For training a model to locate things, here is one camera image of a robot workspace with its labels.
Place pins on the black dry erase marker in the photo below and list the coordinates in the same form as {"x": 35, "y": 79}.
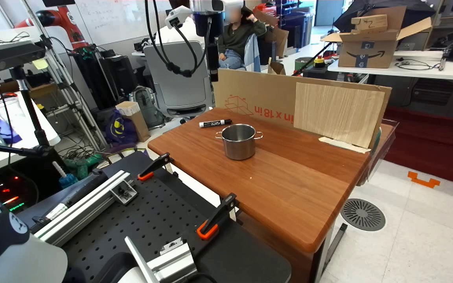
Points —
{"x": 216, "y": 123}

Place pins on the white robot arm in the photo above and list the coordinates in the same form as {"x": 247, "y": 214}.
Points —
{"x": 12, "y": 246}

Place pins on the silver metal pot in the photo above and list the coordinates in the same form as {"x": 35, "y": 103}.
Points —
{"x": 238, "y": 144}

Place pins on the orange black bar clamp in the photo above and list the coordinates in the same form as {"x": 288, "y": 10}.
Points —
{"x": 216, "y": 218}
{"x": 153, "y": 167}

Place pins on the tan paper bag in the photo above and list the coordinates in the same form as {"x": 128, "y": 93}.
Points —
{"x": 134, "y": 120}

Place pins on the seated person in green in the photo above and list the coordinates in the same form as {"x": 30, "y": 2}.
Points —
{"x": 240, "y": 40}

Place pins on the blue printed shopping bag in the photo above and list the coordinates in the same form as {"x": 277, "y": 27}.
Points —
{"x": 117, "y": 128}

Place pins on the black perforated breadboard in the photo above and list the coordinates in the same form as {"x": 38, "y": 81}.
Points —
{"x": 148, "y": 221}

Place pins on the light wood grain panel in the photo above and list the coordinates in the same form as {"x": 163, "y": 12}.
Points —
{"x": 337, "y": 112}

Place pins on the white flat strip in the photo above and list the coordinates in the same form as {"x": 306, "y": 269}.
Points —
{"x": 345, "y": 145}

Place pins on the short aluminium extrusion piece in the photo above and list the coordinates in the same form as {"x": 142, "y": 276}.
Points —
{"x": 164, "y": 262}

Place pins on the green plastic object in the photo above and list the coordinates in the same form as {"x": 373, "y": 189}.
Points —
{"x": 82, "y": 166}

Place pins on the grey metal table leg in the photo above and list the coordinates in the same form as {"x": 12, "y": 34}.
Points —
{"x": 334, "y": 246}

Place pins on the round metal floor drain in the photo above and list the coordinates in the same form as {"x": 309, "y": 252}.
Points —
{"x": 364, "y": 214}

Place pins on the silver tripod stand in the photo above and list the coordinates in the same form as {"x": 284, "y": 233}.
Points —
{"x": 71, "y": 100}

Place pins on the black rectangular box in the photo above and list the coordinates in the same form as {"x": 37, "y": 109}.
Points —
{"x": 63, "y": 197}

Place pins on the open cardboard shipping box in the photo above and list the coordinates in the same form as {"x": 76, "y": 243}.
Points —
{"x": 370, "y": 45}

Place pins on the black tripod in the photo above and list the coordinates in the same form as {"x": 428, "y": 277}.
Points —
{"x": 37, "y": 126}

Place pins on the red machine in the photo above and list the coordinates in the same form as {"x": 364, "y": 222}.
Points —
{"x": 67, "y": 24}

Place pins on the white side table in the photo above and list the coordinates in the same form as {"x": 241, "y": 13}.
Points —
{"x": 23, "y": 131}

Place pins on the white work table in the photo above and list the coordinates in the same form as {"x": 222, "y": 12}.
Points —
{"x": 420, "y": 71}

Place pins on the black device with red lights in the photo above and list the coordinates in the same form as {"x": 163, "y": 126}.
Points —
{"x": 12, "y": 191}

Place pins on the blue cloth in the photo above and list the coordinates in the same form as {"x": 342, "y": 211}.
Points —
{"x": 5, "y": 129}

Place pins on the silver corner bracket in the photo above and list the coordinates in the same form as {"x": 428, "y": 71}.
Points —
{"x": 125, "y": 192}

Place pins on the long aluminium extrusion rail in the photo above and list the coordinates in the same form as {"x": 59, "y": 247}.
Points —
{"x": 82, "y": 207}

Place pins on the black camera on tripod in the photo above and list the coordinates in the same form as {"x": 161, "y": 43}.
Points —
{"x": 8, "y": 56}

